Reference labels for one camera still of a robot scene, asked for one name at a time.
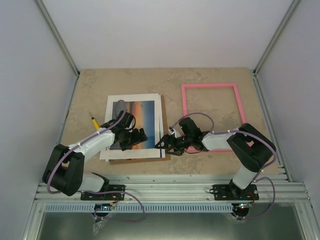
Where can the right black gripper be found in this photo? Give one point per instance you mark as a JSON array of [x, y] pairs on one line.
[[167, 138]]

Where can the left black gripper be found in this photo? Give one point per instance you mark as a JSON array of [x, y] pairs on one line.
[[137, 139]]

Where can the white photo mat board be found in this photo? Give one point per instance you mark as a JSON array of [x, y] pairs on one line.
[[140, 97]]

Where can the sunset photo print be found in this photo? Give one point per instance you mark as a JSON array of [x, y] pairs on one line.
[[145, 115]]

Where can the yellow handled screwdriver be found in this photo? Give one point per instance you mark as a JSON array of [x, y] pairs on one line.
[[94, 121]]

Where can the pink picture frame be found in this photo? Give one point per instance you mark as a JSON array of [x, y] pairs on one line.
[[232, 85]]

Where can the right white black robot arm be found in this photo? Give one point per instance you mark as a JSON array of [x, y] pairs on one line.
[[249, 145]]

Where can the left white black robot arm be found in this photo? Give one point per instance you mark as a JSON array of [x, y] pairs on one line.
[[64, 172]]

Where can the clear plastic bag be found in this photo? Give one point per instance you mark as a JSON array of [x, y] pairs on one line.
[[98, 225]]

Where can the brown frame backing board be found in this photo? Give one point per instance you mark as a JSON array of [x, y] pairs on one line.
[[165, 120]]

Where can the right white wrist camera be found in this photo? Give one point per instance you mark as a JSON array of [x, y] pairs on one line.
[[173, 132]]

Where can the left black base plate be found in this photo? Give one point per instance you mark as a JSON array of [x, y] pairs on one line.
[[112, 192]]

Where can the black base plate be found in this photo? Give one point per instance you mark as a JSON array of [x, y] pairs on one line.
[[112, 192], [225, 192]]

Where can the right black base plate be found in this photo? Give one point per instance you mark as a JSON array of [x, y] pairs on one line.
[[225, 192]]

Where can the light blue cable duct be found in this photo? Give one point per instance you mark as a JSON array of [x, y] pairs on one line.
[[136, 208]]

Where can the aluminium rail platform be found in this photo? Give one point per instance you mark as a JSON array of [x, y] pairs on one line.
[[190, 178]]

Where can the aluminium corner post right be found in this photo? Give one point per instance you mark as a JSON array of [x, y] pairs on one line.
[[277, 35]]

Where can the aluminium corner post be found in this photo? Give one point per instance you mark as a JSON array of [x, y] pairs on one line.
[[277, 35], [57, 36]]

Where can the aluminium corner post left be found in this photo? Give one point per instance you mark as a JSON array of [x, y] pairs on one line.
[[57, 36]]

